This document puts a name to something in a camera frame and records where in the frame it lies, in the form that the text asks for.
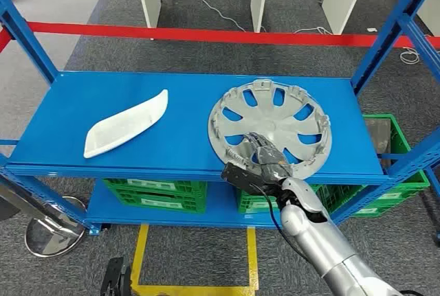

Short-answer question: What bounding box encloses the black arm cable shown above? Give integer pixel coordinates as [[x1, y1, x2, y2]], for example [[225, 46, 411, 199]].
[[249, 183, 310, 263]]

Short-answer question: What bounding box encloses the black robot body part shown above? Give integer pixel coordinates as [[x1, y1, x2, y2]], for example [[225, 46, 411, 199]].
[[100, 257, 132, 296]]

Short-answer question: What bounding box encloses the red barrier belt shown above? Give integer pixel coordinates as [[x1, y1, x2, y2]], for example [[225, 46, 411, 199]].
[[0, 21, 440, 54]]

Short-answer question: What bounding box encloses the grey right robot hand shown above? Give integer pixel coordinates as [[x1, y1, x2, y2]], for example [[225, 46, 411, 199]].
[[242, 132, 292, 183]]

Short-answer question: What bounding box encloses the chrome stanchion post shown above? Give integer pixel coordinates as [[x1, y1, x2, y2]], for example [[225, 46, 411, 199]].
[[0, 180, 87, 259]]

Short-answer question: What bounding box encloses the white coiled floor cable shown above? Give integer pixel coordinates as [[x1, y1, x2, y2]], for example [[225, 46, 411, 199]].
[[399, 34, 431, 65]]

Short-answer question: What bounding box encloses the blue metal shelf rack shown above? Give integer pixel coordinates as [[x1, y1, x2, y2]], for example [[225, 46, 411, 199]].
[[0, 0, 440, 236]]

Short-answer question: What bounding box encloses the white curved plastic part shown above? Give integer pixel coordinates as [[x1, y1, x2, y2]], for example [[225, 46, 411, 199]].
[[83, 89, 169, 159]]

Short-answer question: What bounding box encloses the grey plastic wheel hubcap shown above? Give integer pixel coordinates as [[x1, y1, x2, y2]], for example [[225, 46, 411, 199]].
[[208, 79, 333, 181]]

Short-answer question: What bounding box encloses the yellow floor tape square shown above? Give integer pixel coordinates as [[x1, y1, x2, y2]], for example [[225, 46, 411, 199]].
[[130, 224, 259, 296]]

